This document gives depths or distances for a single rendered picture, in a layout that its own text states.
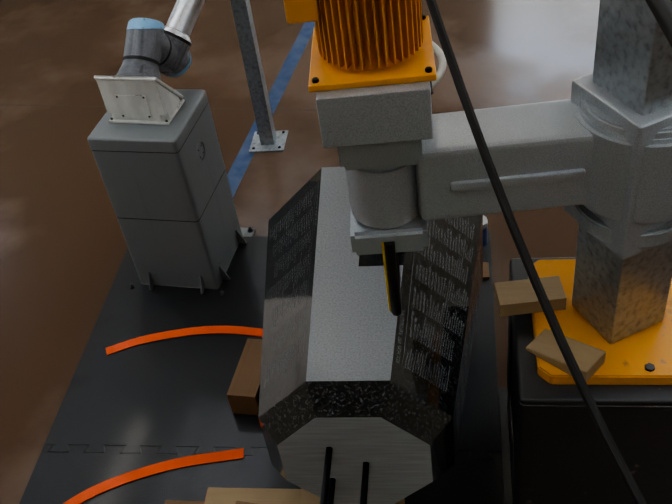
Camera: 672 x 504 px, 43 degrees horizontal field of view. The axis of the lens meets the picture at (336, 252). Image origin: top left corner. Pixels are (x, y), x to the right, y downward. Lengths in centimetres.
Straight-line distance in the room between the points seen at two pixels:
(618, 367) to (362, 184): 92
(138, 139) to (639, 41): 217
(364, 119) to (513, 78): 341
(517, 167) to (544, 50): 345
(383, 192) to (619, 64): 62
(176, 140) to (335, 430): 154
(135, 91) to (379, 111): 185
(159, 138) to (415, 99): 183
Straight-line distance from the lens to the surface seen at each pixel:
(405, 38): 190
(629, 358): 256
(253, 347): 352
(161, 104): 356
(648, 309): 258
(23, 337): 416
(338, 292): 265
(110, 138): 363
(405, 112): 189
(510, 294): 263
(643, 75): 204
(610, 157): 212
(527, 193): 217
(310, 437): 248
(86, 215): 473
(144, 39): 363
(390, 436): 245
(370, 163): 205
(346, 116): 189
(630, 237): 224
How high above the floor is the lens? 269
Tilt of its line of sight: 41 degrees down
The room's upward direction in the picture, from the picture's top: 9 degrees counter-clockwise
